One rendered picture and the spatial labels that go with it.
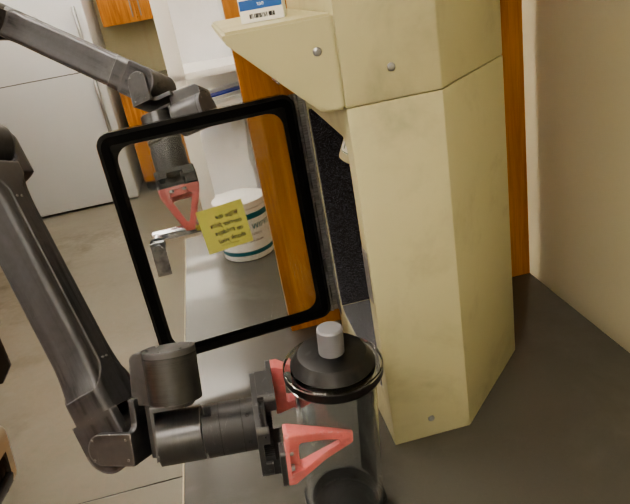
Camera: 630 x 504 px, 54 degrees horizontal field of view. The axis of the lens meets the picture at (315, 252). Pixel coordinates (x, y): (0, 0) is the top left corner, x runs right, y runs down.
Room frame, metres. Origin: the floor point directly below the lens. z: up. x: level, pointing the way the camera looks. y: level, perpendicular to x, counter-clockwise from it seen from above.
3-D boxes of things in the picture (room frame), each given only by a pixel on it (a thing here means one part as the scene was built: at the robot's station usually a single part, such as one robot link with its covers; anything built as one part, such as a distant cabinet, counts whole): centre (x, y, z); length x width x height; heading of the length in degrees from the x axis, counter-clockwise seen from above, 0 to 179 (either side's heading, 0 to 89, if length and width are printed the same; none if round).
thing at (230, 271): (0.95, 0.14, 1.19); 0.30 x 0.01 x 0.40; 102
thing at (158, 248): (0.92, 0.24, 1.18); 0.02 x 0.02 x 0.06; 12
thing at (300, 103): (0.98, -0.02, 1.19); 0.03 x 0.02 x 0.39; 7
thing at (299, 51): (0.83, 0.01, 1.46); 0.32 x 0.12 x 0.10; 7
